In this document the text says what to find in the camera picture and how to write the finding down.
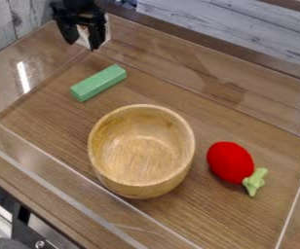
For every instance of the black table clamp mount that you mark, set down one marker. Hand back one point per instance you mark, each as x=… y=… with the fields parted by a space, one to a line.
x=25 y=237

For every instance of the clear acrylic corner bracket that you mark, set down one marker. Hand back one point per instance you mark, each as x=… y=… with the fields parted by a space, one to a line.
x=84 y=36

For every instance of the green rectangular block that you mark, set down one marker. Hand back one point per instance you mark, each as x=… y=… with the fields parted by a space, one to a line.
x=98 y=82

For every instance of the brown wooden bowl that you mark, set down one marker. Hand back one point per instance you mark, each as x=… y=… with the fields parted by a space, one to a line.
x=141 y=147

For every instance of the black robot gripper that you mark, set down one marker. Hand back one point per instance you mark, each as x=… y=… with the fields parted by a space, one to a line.
x=84 y=12

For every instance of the red plush strawberry toy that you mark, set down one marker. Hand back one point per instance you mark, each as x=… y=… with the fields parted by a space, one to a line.
x=232 y=164

